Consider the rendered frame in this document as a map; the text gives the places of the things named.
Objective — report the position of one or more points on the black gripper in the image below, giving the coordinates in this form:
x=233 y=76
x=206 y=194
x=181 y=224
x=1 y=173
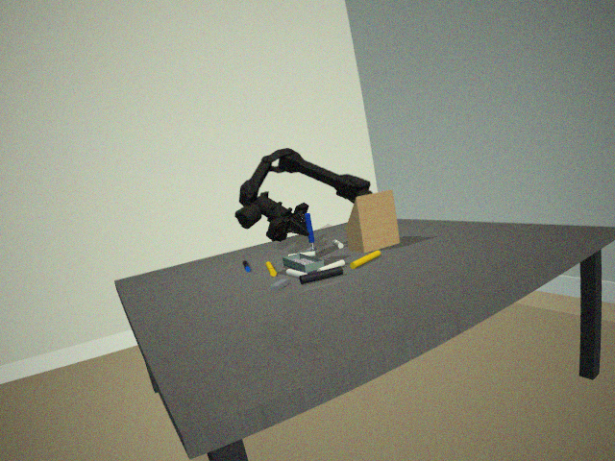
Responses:
x=283 y=218

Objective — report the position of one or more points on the blue stylus with grey tip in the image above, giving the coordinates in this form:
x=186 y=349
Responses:
x=309 y=229

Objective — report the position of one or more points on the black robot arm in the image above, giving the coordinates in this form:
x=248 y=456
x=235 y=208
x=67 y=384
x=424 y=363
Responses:
x=346 y=186

